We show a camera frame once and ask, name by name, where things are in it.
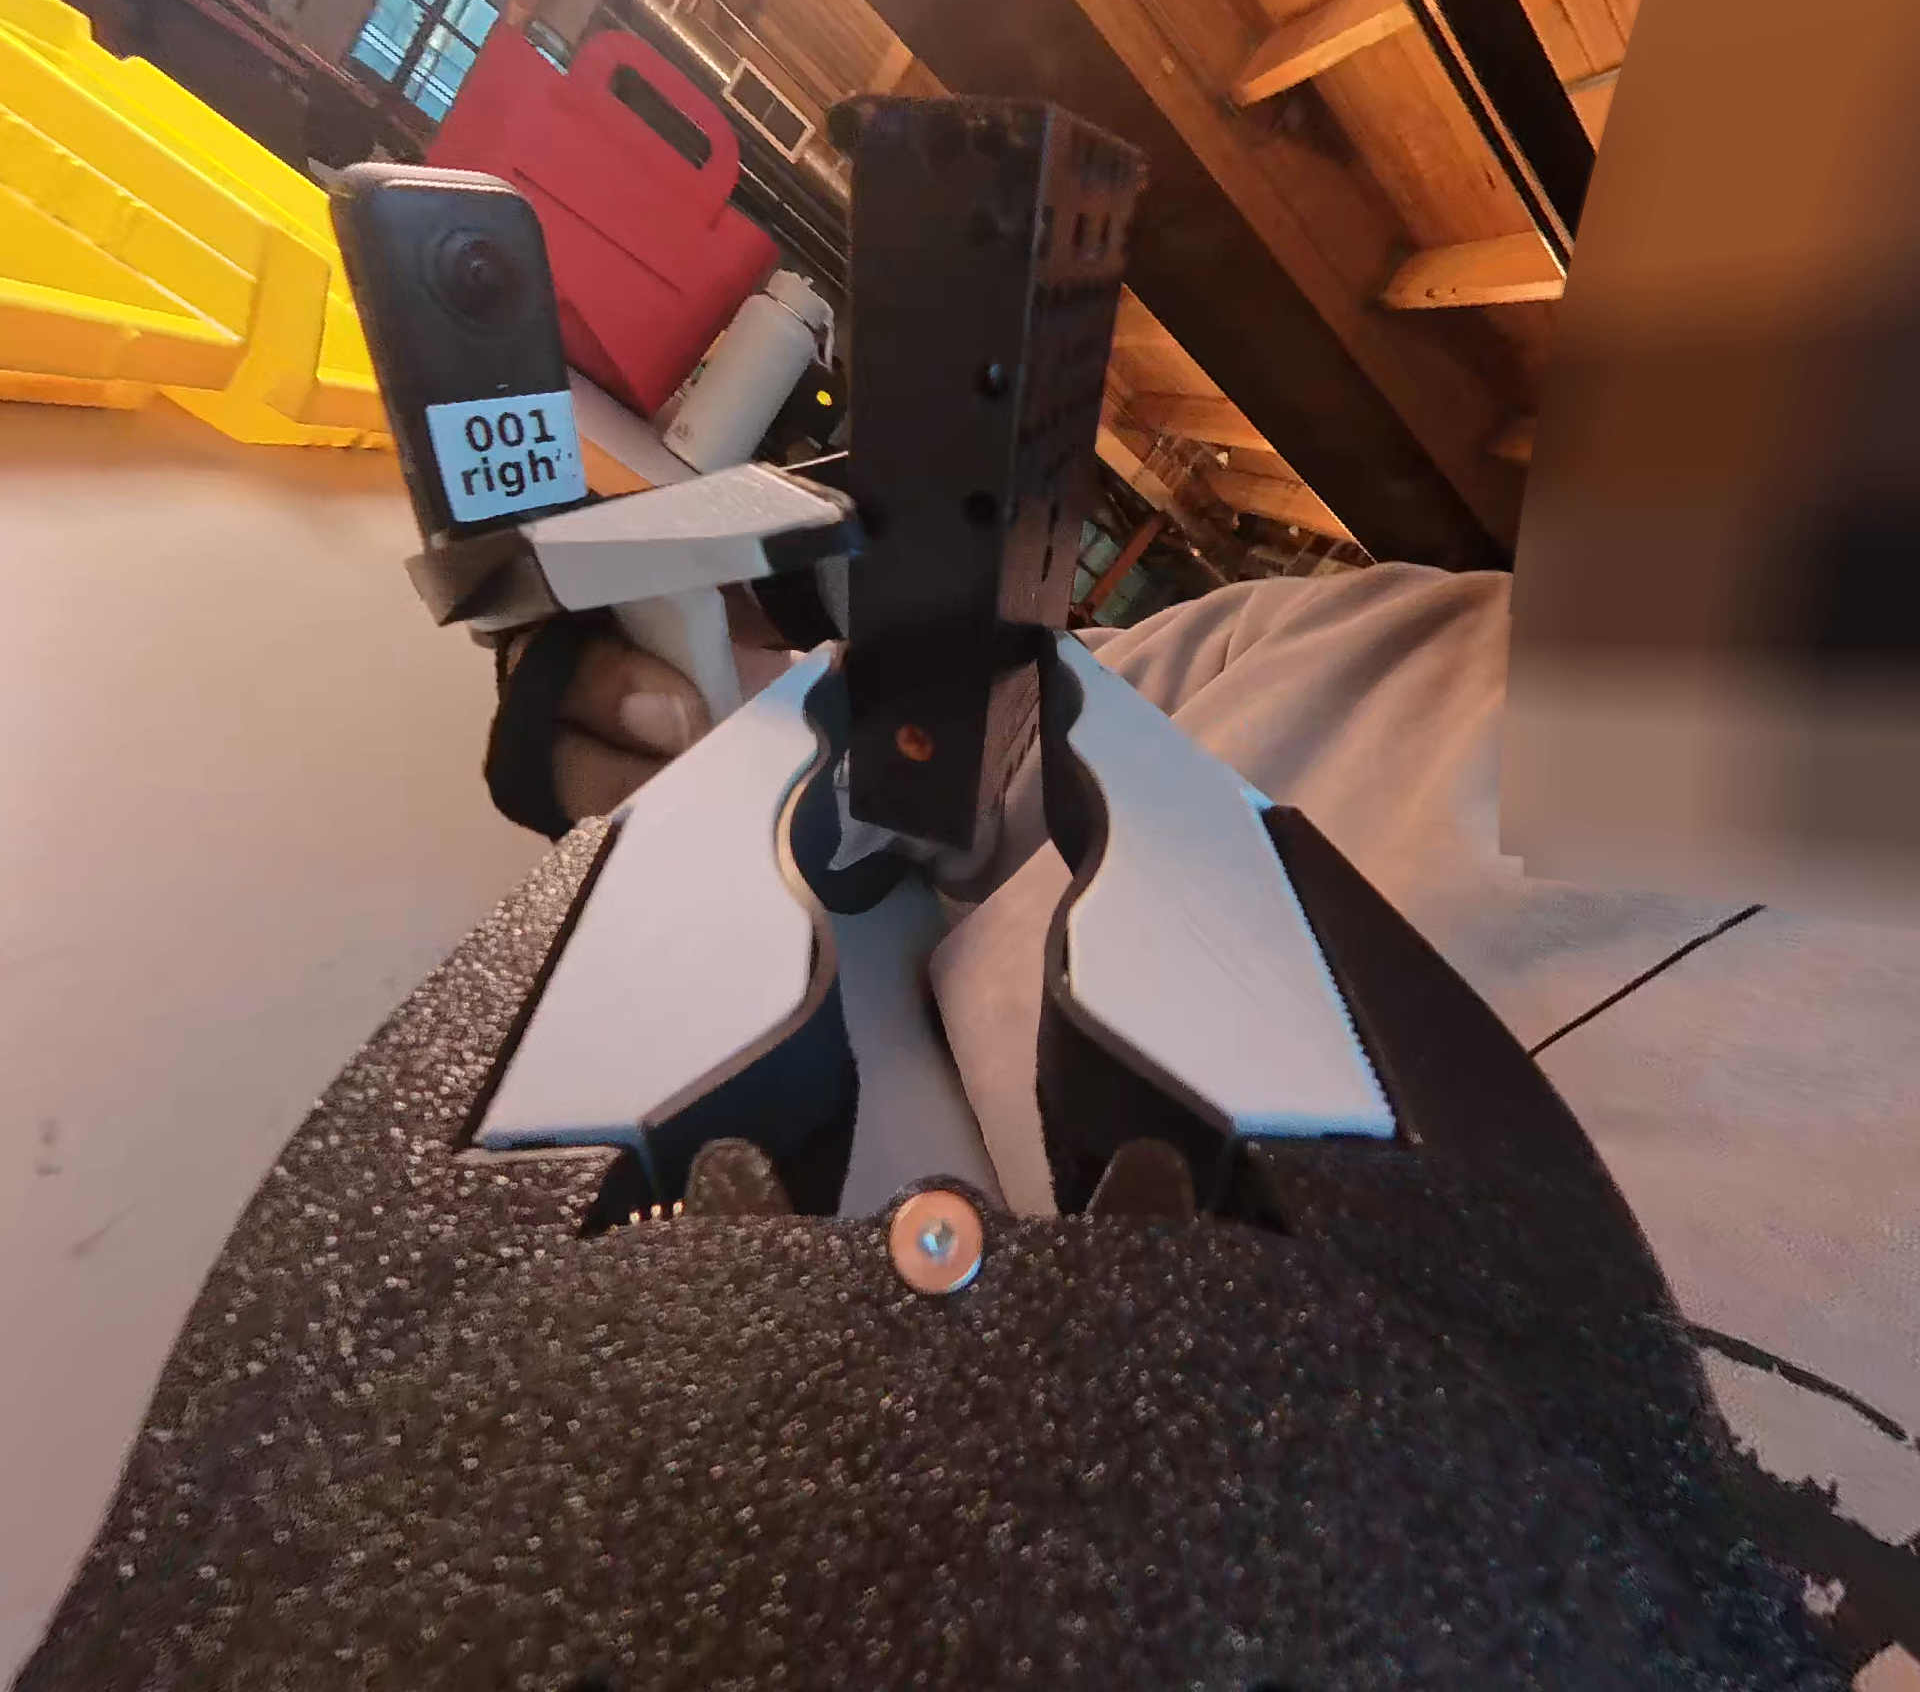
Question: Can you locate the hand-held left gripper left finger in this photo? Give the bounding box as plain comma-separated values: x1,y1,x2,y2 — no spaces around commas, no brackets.
476,643,856,1221

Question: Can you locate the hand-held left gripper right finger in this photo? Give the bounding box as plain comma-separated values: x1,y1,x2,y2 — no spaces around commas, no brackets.
1038,632,1399,1221

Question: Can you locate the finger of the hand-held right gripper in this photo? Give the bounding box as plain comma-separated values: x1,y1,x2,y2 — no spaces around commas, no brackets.
522,465,869,614

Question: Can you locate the black perforated building block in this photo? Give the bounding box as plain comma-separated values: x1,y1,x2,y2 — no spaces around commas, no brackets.
828,92,1151,857

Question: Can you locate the person's right forearm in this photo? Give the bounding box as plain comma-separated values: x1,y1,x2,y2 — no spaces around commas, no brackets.
930,558,1517,1214

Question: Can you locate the grey desk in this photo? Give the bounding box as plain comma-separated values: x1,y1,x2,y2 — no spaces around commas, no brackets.
0,402,632,1635

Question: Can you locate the person's right hand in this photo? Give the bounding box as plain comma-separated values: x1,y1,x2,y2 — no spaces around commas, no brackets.
555,642,713,827

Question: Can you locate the red plastic crate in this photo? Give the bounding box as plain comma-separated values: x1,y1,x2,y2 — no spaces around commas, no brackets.
429,24,786,418

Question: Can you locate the white water bottle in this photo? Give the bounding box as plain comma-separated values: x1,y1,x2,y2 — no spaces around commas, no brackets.
662,272,836,479

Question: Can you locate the person's beige hoodie torso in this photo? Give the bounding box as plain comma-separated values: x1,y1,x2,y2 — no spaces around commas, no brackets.
1477,822,1920,1692

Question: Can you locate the black earphone with cable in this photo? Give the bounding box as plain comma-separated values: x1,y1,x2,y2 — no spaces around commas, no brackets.
1529,900,1770,1061

